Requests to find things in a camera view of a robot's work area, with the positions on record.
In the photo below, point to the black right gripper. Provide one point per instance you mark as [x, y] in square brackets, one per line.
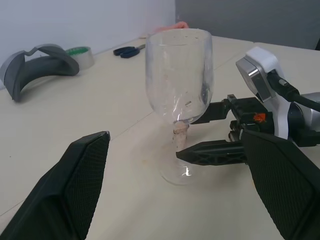
[250, 110]

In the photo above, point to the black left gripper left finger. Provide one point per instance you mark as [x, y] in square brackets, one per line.
[57, 190]

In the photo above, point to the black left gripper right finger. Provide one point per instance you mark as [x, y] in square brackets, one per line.
[287, 185]

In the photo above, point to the clear plastic wine glass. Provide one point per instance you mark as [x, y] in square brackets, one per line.
[178, 75]

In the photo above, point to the pink fluffy cloth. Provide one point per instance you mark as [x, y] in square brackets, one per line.
[178, 25]

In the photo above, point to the grey curved visor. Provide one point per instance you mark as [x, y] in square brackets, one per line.
[50, 67]

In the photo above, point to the clear tape roll green core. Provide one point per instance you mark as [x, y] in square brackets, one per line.
[83, 58]

